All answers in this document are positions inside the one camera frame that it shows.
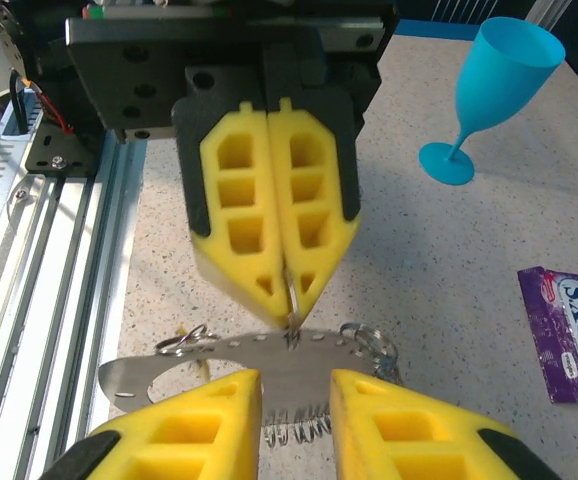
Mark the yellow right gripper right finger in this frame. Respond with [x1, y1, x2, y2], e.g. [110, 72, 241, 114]
[329, 368, 563, 480]

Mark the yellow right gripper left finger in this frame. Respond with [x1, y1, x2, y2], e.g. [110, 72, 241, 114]
[41, 368, 263, 480]

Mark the silver split ring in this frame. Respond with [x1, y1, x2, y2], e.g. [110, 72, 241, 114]
[154, 323, 220, 357]
[338, 322, 401, 386]
[281, 267, 304, 351]

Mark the purple Fox's candy bag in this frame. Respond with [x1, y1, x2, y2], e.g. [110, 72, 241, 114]
[517, 266, 578, 405]

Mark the blue plastic goblet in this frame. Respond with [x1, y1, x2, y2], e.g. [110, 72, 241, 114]
[418, 17, 568, 187]

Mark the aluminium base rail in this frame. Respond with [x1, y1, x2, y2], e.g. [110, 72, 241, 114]
[0, 134, 145, 480]

